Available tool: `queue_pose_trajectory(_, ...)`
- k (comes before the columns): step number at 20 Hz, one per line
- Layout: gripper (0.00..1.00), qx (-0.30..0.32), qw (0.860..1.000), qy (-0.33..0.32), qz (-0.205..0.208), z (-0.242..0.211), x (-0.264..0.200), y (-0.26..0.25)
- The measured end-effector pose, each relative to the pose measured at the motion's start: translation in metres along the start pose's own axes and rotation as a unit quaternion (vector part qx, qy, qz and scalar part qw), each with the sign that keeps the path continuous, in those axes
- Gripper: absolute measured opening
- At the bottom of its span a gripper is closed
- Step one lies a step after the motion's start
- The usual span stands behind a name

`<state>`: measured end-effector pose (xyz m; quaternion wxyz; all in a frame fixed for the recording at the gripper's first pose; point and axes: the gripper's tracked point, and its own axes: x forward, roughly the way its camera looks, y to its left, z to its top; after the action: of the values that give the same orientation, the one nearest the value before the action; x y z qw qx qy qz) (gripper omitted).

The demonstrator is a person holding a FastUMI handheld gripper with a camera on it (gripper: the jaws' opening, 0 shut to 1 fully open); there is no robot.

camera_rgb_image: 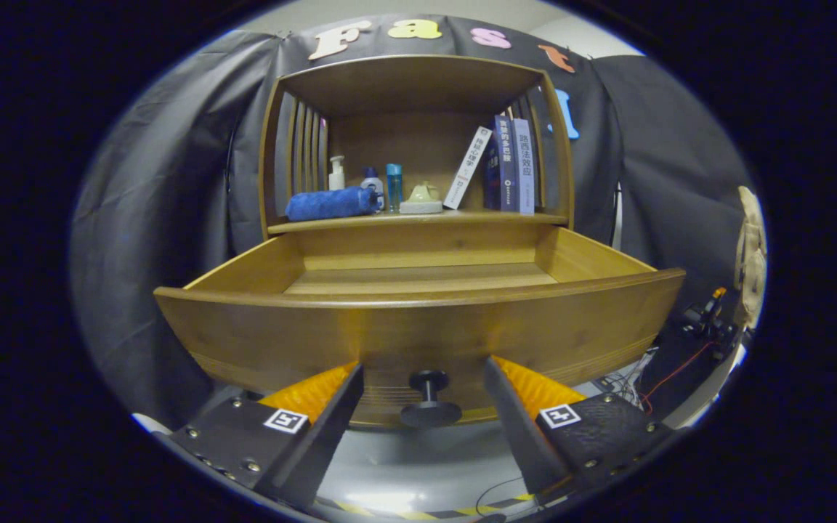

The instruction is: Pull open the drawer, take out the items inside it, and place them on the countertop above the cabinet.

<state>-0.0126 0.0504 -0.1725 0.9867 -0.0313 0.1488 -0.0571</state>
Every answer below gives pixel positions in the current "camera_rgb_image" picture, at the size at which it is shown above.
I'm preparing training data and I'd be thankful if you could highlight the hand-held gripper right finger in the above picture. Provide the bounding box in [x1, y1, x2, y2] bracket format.
[482, 355, 677, 502]

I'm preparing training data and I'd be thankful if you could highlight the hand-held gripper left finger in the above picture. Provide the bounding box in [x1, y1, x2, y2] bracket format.
[169, 361, 365, 509]

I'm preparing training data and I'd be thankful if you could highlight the black drawer knob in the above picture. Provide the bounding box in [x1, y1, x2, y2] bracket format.
[400, 370, 463, 429]

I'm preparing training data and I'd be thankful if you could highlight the wooden drawer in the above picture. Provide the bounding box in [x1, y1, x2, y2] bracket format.
[154, 222, 687, 429]

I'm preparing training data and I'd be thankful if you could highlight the pale green handled brush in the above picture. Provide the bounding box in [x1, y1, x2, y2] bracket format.
[399, 180, 445, 215]

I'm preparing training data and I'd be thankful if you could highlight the wooden countertop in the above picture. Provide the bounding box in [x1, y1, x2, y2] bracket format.
[267, 209, 569, 235]

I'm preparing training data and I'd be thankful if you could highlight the wooden cabinet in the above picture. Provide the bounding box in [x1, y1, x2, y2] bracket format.
[259, 54, 577, 237]

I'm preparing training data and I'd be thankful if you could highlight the blue rolled towel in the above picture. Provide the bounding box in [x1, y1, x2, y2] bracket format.
[286, 186, 383, 222]

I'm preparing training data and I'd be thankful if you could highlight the white bottle with blue cap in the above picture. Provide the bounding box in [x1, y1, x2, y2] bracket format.
[360, 167, 386, 211]

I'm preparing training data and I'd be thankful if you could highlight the clear blue bottle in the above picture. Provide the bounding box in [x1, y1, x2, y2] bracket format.
[386, 163, 404, 214]

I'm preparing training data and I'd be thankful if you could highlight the lavender book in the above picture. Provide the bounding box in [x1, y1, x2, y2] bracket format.
[511, 118, 535, 216]

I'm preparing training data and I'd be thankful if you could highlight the dark blue book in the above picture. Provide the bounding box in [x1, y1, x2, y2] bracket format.
[482, 115, 519, 213]

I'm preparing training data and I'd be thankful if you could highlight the white book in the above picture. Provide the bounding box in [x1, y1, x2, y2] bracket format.
[443, 126, 493, 211]

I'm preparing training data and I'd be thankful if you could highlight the tangle of cables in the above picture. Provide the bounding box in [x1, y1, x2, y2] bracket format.
[597, 345, 717, 415]

